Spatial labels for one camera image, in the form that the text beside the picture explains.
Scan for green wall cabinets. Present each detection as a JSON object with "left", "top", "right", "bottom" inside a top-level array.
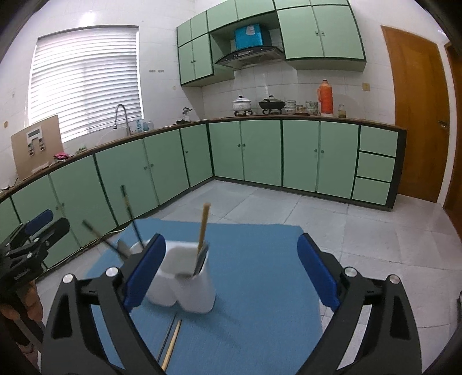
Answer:
[{"left": 176, "top": 0, "right": 366, "bottom": 87}]

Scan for grey chopstick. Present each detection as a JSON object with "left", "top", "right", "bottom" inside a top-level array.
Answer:
[{"left": 157, "top": 314, "right": 177, "bottom": 361}]

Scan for cardboard box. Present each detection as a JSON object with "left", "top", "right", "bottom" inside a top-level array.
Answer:
[{"left": 11, "top": 115, "right": 63, "bottom": 180}]

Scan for blue tablecloth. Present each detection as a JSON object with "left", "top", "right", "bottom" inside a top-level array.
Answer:
[{"left": 77, "top": 218, "right": 323, "bottom": 375}]

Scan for green base cabinets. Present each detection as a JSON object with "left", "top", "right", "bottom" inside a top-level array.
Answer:
[{"left": 0, "top": 117, "right": 408, "bottom": 275}]

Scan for black chopstick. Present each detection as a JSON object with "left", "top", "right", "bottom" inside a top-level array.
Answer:
[
  {"left": 120, "top": 185, "right": 146, "bottom": 248},
  {"left": 82, "top": 220, "right": 125, "bottom": 257}
]

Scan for white plastic utensil holder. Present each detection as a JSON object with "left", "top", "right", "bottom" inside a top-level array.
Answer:
[{"left": 128, "top": 241, "right": 217, "bottom": 314}]

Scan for white window blinds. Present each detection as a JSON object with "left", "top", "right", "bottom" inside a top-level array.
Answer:
[{"left": 28, "top": 25, "right": 142, "bottom": 143}]

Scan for range hood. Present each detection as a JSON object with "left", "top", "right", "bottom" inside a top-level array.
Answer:
[{"left": 215, "top": 46, "right": 286, "bottom": 70}]

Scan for bamboo chopstick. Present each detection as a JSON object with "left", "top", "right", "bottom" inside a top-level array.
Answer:
[
  {"left": 161, "top": 319, "right": 183, "bottom": 372},
  {"left": 197, "top": 203, "right": 212, "bottom": 253}
]

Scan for person's left hand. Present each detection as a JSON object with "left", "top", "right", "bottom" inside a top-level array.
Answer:
[{"left": 21, "top": 282, "right": 43, "bottom": 322}]

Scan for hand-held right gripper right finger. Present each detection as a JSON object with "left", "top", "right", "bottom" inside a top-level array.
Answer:
[{"left": 297, "top": 232, "right": 423, "bottom": 375}]

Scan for white cooking pot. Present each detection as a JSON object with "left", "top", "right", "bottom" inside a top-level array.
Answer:
[{"left": 232, "top": 95, "right": 252, "bottom": 113}]

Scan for red thermos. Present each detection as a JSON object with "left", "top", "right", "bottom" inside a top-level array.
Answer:
[{"left": 318, "top": 79, "right": 334, "bottom": 117}]

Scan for black wok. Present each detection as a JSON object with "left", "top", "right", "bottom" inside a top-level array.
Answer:
[{"left": 258, "top": 95, "right": 285, "bottom": 112}]

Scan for wooden door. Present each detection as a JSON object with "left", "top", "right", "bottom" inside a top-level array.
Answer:
[
  {"left": 443, "top": 41, "right": 462, "bottom": 210},
  {"left": 381, "top": 26, "right": 450, "bottom": 203}
]

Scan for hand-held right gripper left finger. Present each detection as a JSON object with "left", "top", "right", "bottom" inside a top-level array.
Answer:
[{"left": 42, "top": 233, "right": 167, "bottom": 375}]

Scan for blue box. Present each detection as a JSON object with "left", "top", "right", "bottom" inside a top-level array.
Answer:
[{"left": 234, "top": 24, "right": 269, "bottom": 49}]

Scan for metal kitchen faucet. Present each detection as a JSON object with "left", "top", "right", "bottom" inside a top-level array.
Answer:
[{"left": 113, "top": 104, "right": 131, "bottom": 136}]

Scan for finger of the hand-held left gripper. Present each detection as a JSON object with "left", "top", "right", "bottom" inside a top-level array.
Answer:
[
  {"left": 6, "top": 217, "right": 71, "bottom": 259},
  {"left": 0, "top": 210, "right": 54, "bottom": 250}
]

